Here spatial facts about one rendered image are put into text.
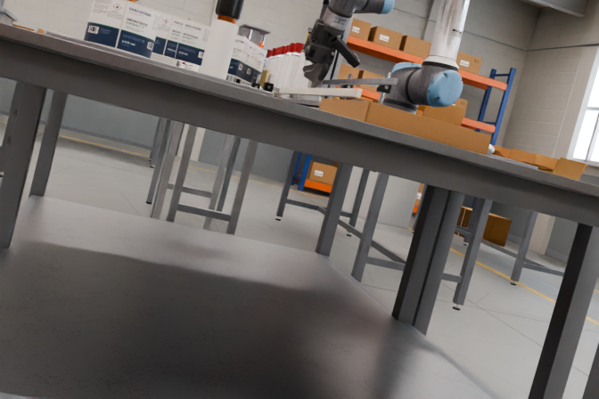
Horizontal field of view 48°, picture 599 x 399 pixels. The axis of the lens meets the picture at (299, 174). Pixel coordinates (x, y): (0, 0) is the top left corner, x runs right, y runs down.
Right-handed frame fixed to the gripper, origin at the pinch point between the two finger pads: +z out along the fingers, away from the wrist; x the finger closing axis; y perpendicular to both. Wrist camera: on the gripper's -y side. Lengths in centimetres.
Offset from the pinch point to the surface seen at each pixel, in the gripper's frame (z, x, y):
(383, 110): -35, 77, 10
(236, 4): -7.4, -26.3, 27.0
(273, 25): 277, -738, -133
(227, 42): 3.2, -19.5, 26.8
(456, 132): -35, 77, -5
